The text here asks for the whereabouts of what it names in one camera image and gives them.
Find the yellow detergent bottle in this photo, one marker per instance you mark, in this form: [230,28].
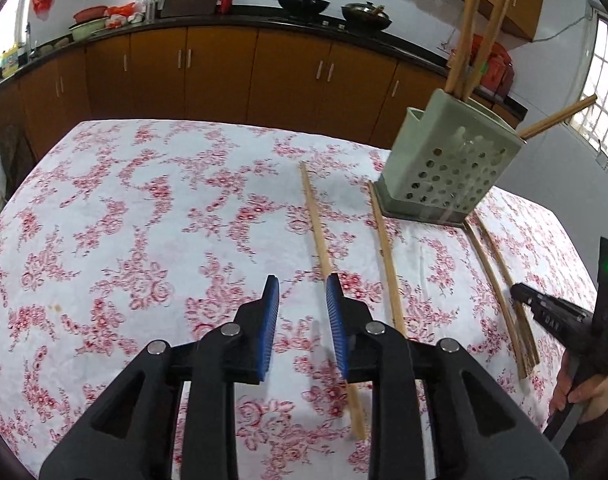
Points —
[11,60]

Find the barred sliding window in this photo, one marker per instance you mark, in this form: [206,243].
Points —
[604,85]

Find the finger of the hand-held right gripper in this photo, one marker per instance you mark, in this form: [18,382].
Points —
[526,294]

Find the wooden base cabinets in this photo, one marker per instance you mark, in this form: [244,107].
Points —
[218,75]

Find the steel cup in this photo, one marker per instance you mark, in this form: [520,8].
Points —
[150,10]

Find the dark cloth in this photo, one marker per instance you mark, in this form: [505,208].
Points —
[13,155]

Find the red basin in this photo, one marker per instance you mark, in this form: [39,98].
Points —
[90,12]

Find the steel faucet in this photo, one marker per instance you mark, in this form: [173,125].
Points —
[30,42]

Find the red bottle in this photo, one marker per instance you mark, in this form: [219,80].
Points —
[225,2]

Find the red floral tablecloth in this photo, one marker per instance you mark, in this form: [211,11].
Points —
[133,210]

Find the cluster of condiment bottles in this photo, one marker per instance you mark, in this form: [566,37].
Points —
[496,77]

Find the black kitchen countertop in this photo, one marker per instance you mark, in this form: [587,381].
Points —
[254,11]

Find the person's right hand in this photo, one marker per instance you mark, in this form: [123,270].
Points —
[596,397]

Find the green basin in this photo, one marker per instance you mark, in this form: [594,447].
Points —
[88,30]

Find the red and white plastic bags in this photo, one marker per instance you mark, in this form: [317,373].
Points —
[122,14]

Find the red bag over condiments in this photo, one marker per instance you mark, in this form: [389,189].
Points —
[499,52]

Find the green perforated chopstick holder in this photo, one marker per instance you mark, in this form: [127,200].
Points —
[434,180]

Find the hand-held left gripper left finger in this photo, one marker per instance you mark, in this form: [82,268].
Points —
[269,330]

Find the gas stove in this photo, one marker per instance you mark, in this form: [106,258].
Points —
[334,24]

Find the black pan with lid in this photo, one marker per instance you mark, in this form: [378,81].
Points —
[366,17]

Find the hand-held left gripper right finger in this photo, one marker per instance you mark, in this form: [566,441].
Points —
[336,330]

